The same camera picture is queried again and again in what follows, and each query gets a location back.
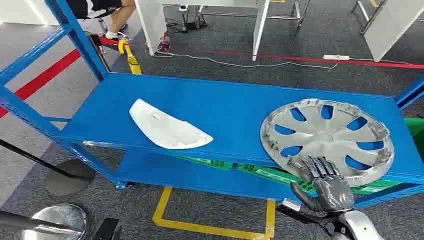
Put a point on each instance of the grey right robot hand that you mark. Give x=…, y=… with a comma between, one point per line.
x=331, y=195

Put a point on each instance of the silver wheel hubcap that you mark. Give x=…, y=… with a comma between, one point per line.
x=318, y=139

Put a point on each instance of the green plastic crate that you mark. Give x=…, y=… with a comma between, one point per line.
x=285, y=175

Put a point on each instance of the blue metal shelf cart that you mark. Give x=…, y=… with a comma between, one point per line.
x=232, y=109

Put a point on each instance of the red floor tape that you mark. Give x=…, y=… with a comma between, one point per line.
x=43, y=78
x=314, y=59

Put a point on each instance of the white power strip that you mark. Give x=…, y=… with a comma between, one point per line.
x=336, y=57

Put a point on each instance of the white curved plastic part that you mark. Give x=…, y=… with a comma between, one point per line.
x=165, y=129

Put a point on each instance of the white panel board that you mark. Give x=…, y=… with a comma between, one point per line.
x=389, y=26

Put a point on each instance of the black robot foot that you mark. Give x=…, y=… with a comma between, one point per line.
x=107, y=229

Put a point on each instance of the white table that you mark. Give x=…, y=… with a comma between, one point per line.
x=152, y=23

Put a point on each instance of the chrome stanchion with round base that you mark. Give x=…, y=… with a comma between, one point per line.
x=56, y=220

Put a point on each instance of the person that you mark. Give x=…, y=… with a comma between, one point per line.
x=121, y=16

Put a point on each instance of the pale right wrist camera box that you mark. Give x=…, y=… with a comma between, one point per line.
x=291, y=204

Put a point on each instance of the metal frame table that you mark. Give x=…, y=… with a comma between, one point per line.
x=298, y=15

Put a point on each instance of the dark post with red belt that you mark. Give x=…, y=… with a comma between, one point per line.
x=99, y=49

